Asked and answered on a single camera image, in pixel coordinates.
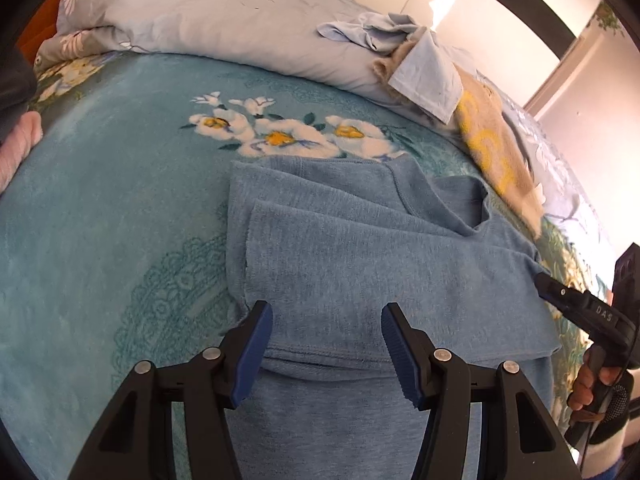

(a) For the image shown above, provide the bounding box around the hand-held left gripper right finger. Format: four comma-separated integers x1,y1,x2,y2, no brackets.
381,302,584,480

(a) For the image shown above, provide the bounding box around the light blue cloth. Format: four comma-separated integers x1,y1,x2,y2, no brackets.
316,12,465,125

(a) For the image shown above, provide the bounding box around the person's right forearm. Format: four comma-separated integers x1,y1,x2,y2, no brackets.
580,405,632,480

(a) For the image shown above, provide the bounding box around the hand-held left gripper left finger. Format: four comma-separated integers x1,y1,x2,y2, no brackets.
67,300,274,480

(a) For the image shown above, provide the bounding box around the blue knit shirt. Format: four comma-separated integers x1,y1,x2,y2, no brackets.
225,154,562,480

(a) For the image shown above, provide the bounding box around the grey floral quilt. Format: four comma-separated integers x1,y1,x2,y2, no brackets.
34,0,613,256

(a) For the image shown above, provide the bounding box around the teal floral blanket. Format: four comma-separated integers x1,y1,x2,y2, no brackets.
0,50,618,480

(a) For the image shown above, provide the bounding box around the person's right hand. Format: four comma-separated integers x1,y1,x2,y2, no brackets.
567,347,623,426

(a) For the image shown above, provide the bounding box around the tan yellow-print sweater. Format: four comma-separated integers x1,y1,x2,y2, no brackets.
374,40,547,241

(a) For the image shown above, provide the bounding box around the dark cloth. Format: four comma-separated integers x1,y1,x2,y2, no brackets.
0,35,38,142

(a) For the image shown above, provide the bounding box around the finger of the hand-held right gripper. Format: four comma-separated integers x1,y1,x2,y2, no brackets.
533,271,638,361

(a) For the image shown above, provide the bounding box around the pink cloth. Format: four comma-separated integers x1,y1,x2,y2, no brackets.
0,110,44,196

